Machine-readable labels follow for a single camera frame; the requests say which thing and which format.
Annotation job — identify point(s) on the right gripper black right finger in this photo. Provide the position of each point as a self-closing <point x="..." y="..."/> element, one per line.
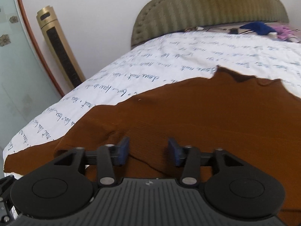
<point x="188" y="158"/>

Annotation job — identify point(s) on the olive green padded headboard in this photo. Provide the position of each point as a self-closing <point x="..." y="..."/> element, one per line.
<point x="160" y="17"/>

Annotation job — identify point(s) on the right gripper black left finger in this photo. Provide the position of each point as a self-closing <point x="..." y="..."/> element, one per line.
<point x="108" y="156"/>

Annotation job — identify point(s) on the purple cloth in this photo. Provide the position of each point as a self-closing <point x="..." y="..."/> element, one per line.
<point x="284" y="32"/>

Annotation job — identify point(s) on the frosted glass door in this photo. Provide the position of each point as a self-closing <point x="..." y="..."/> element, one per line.
<point x="26" y="89"/>

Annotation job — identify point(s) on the gold tower fan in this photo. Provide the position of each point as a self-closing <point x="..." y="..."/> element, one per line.
<point x="59" y="47"/>

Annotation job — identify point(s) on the dark blue cloth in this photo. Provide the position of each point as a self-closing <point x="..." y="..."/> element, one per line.
<point x="258" y="27"/>

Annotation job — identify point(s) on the brown knit sweater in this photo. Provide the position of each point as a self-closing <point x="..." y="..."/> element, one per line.
<point x="255" y="119"/>

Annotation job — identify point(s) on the white quilt with blue script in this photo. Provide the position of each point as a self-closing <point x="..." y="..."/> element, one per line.
<point x="164" y="60"/>

